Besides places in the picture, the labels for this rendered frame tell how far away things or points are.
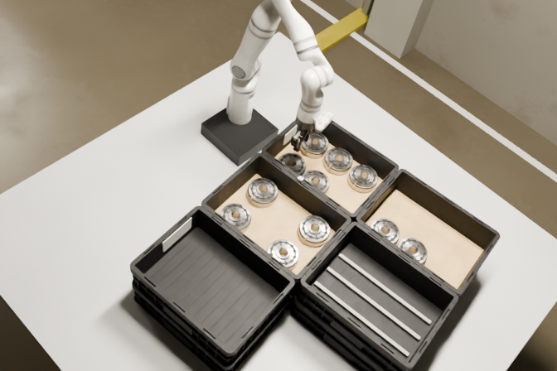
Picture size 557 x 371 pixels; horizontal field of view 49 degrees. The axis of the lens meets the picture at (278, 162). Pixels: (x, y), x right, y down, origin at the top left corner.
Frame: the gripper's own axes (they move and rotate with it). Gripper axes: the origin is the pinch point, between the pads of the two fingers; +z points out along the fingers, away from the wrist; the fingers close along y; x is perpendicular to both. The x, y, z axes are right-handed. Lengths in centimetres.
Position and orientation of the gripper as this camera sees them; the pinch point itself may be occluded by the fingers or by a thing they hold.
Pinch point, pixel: (301, 142)
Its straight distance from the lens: 211.5
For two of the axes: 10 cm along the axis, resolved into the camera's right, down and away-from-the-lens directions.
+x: 8.3, 4.9, -2.5
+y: -5.4, 6.2, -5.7
